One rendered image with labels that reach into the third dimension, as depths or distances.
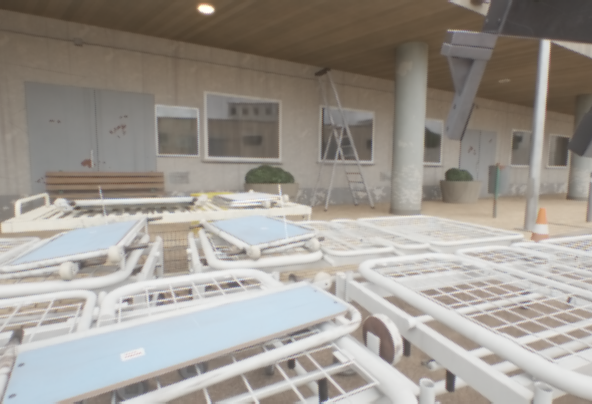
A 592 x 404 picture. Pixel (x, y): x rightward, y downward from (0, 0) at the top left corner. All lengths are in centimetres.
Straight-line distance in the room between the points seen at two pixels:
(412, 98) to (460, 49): 634
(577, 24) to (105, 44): 678
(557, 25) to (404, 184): 623
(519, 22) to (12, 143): 672
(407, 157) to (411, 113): 84
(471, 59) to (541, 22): 6
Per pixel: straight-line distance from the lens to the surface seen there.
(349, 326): 81
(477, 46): 37
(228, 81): 707
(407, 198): 658
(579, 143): 45
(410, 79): 677
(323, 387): 95
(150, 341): 77
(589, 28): 39
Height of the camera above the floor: 89
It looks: 6 degrees down
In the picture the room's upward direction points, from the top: 1 degrees clockwise
